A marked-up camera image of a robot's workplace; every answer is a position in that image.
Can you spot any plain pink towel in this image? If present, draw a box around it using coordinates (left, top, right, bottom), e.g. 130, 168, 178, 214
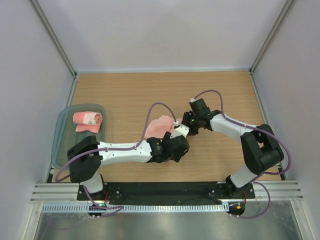
144, 115, 174, 139

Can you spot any pink bunny towel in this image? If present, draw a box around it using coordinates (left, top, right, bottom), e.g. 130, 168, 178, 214
72, 111, 103, 134

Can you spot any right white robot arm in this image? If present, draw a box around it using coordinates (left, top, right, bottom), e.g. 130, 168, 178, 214
182, 98, 284, 198

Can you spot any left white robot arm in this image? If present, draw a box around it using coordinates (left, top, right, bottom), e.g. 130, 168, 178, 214
67, 132, 190, 200

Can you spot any clear glass tray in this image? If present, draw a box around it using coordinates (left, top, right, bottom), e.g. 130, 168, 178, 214
51, 103, 106, 169

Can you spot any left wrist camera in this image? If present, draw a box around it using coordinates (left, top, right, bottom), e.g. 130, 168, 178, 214
170, 121, 190, 139

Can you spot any white slotted cable duct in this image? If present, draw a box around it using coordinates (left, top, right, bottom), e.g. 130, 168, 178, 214
41, 202, 229, 214

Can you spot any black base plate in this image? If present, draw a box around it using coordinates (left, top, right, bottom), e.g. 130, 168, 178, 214
77, 181, 255, 202

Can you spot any aluminium front rail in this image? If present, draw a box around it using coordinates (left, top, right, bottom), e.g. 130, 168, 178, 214
29, 180, 304, 204

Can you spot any right aluminium frame post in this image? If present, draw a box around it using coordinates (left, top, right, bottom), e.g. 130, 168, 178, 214
249, 0, 297, 76

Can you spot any aluminium frame post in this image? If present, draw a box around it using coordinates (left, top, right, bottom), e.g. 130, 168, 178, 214
29, 0, 77, 79
249, 0, 297, 76

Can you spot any left aluminium frame post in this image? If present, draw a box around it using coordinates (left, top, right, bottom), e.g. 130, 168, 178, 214
29, 0, 77, 79

